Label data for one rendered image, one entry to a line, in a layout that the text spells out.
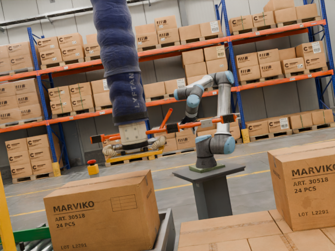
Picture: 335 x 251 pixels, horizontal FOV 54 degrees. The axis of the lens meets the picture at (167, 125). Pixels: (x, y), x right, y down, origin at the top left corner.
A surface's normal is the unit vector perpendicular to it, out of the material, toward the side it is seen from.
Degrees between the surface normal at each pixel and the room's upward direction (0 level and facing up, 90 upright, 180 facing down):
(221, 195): 90
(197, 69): 90
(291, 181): 90
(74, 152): 90
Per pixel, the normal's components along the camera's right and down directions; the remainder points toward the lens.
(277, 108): 0.00, 0.05
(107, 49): -0.45, -0.17
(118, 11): 0.53, -0.16
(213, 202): 0.34, -0.01
